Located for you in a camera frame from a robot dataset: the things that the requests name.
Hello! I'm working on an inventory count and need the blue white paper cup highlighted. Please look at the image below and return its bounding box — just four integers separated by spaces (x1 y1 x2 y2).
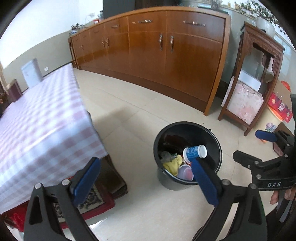
183 145 208 164

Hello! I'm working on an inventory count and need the yellow cloth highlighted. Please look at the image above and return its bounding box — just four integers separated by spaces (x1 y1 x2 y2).
163 155 184 176

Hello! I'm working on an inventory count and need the black trash bucket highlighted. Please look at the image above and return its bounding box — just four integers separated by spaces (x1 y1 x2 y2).
153 121 222 191

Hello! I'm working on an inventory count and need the right hand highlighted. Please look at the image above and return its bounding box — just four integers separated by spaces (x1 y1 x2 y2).
270 187 296 205

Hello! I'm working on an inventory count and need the red cardboard box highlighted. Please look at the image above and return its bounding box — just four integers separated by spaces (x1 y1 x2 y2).
268 93 293 123

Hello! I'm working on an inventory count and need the red patterned rug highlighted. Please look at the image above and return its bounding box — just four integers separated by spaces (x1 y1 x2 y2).
1 174 126 233

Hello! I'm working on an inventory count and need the red paper bucket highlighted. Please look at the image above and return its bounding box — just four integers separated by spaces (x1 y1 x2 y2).
177 165 194 181

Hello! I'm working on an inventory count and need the pink checkered tablecloth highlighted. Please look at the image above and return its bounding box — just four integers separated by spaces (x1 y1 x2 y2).
1 64 107 212

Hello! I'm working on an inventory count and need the clear plastic wrapper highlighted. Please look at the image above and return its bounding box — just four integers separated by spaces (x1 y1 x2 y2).
160 151 177 163

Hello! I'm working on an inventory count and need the carved wooden side stand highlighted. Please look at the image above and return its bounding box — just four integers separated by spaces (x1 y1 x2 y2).
218 22 285 136

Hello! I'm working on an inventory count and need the white plant pot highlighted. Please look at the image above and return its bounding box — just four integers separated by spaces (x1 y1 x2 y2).
255 17 275 38

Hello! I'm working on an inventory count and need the long wooden sideboard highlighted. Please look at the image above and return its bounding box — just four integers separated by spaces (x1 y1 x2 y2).
68 6 231 115

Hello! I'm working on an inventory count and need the dark red tea canister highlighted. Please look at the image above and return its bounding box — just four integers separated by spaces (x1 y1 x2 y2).
6 79 22 102

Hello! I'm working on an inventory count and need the black flat television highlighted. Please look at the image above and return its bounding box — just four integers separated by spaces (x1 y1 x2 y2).
103 0 182 19

